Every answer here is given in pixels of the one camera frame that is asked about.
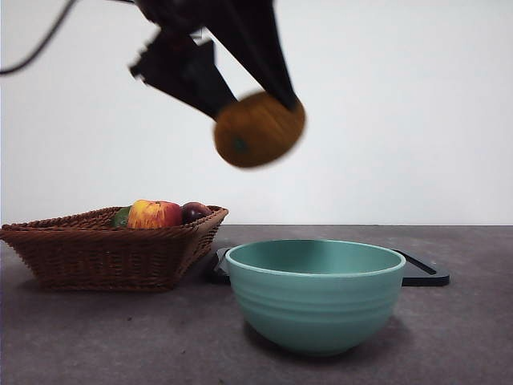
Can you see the green fruit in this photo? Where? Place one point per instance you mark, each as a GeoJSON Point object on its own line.
{"type": "Point", "coordinates": [121, 218]}

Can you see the brown wicker basket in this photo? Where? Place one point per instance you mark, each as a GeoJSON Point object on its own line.
{"type": "Point", "coordinates": [100, 260]}

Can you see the teal ribbed bowl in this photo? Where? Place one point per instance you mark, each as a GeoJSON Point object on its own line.
{"type": "Point", "coordinates": [312, 305]}

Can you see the red yellow apple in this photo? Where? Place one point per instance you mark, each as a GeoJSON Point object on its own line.
{"type": "Point", "coordinates": [154, 214]}

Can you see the dark rectangular tray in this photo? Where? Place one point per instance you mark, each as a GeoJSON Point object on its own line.
{"type": "Point", "coordinates": [425, 281]}

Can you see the dark red plum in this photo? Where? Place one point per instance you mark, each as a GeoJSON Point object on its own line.
{"type": "Point", "coordinates": [194, 212]}

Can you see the brown kiwi fruit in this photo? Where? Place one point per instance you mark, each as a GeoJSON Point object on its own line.
{"type": "Point", "coordinates": [260, 132]}

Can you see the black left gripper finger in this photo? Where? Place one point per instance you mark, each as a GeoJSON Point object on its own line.
{"type": "Point", "coordinates": [260, 48]}
{"type": "Point", "coordinates": [188, 76]}

